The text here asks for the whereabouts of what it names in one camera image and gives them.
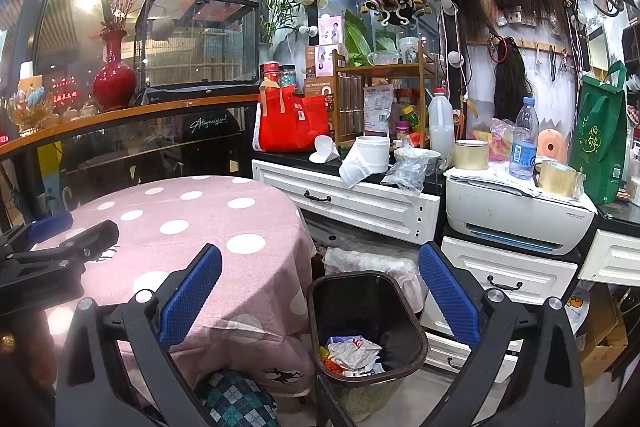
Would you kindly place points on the clear plastic bag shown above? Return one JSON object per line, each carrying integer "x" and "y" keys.
{"x": 405, "y": 177}

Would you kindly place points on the white paper cup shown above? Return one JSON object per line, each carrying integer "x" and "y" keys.
{"x": 26, "y": 69}

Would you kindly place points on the red wrapper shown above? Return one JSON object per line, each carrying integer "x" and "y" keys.
{"x": 328, "y": 363}

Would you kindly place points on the wooden shelf rack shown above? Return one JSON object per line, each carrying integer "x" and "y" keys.
{"x": 350, "y": 107}

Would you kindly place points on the green plaid cloth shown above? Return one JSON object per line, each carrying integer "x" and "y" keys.
{"x": 235, "y": 399}

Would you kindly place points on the red lid jar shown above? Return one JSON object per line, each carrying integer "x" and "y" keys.
{"x": 271, "y": 72}

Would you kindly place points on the brown product box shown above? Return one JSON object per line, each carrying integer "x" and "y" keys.
{"x": 320, "y": 62}

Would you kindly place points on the pink product box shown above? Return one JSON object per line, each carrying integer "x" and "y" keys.
{"x": 331, "y": 29}

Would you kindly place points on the glass display case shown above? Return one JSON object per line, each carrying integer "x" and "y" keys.
{"x": 200, "y": 42}

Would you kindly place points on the white plastic-wrapped bundle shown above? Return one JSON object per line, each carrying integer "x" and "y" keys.
{"x": 370, "y": 262}

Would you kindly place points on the black hanging wig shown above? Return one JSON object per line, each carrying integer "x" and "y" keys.
{"x": 510, "y": 79}

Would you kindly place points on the white printed mug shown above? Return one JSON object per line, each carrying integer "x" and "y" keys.
{"x": 408, "y": 49}

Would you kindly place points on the white drawer unit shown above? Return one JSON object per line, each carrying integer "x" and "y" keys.
{"x": 520, "y": 272}

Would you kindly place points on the glass jar black lid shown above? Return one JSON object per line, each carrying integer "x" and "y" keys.
{"x": 287, "y": 77}

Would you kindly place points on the beige tape roll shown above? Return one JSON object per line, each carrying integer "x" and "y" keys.
{"x": 557, "y": 179}
{"x": 472, "y": 155}

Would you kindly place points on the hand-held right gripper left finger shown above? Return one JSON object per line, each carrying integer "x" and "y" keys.
{"x": 190, "y": 292}

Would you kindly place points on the pink round gadget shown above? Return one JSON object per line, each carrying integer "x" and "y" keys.
{"x": 552, "y": 147}

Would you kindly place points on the wooden counter ledge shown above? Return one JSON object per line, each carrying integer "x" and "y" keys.
{"x": 150, "y": 107}

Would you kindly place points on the pink polka dot tablecloth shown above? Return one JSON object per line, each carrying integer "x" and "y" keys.
{"x": 200, "y": 217}

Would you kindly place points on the green leaf decoration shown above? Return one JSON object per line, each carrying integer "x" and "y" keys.
{"x": 357, "y": 34}

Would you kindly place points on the green tote bag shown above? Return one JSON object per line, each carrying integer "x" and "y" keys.
{"x": 600, "y": 137}

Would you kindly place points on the white desk drawer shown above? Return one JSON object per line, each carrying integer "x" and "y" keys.
{"x": 612, "y": 257}

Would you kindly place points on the black metal bar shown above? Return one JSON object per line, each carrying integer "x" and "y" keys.
{"x": 340, "y": 402}

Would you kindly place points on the blue label water bottle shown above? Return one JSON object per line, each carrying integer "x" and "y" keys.
{"x": 522, "y": 147}

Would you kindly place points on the white printer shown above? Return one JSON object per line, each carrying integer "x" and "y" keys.
{"x": 515, "y": 214}

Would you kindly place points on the white jug red cap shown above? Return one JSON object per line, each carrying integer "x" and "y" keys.
{"x": 441, "y": 127}

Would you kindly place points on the glass bowl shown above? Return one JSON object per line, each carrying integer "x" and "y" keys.
{"x": 383, "y": 58}

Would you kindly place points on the cardboard box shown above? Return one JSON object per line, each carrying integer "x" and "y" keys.
{"x": 602, "y": 337}

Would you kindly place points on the gold lotus ornament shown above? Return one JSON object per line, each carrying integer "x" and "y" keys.
{"x": 30, "y": 109}

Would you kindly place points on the red tote bag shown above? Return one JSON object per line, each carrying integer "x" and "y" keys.
{"x": 292, "y": 122}

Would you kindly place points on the brown trash bin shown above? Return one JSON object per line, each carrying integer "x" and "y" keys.
{"x": 367, "y": 307}

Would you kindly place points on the white plastic scoop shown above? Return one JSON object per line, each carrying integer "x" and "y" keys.
{"x": 325, "y": 149}

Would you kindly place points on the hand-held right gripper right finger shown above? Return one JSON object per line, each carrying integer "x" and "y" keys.
{"x": 447, "y": 302}

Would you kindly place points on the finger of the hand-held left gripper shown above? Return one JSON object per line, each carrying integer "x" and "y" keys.
{"x": 50, "y": 226}
{"x": 97, "y": 237}

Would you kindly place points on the vanity mirror with bulbs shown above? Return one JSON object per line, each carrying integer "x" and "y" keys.
{"x": 457, "y": 32}

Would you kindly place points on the colourful plastic bag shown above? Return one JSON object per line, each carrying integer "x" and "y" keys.
{"x": 500, "y": 137}

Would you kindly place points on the black printed garment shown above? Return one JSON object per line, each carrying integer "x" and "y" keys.
{"x": 207, "y": 142}

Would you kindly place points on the white label packet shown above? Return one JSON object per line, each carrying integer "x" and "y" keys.
{"x": 378, "y": 107}

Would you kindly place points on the red vase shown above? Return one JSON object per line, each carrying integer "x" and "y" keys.
{"x": 115, "y": 82}

